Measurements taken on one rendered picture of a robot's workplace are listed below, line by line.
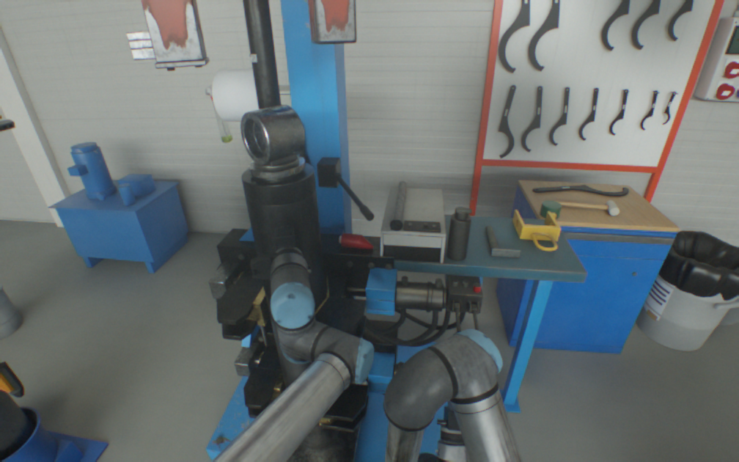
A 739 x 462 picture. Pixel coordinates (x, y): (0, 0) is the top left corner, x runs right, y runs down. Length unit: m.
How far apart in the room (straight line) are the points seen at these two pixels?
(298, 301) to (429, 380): 0.31
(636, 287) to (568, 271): 1.09
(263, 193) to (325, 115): 0.50
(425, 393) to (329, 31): 0.87
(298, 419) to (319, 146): 1.05
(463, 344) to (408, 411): 0.18
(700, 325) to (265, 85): 2.81
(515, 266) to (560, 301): 1.03
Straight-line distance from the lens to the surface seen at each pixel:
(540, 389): 2.47
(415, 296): 1.34
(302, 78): 1.43
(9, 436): 2.22
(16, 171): 5.37
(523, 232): 1.60
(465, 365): 0.81
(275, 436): 0.66
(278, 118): 1.03
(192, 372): 2.62
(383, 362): 1.68
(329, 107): 1.42
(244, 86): 1.97
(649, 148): 3.51
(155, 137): 3.91
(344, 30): 1.03
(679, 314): 2.95
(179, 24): 1.01
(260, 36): 1.39
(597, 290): 2.46
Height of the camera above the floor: 1.85
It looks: 30 degrees down
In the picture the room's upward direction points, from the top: 1 degrees counter-clockwise
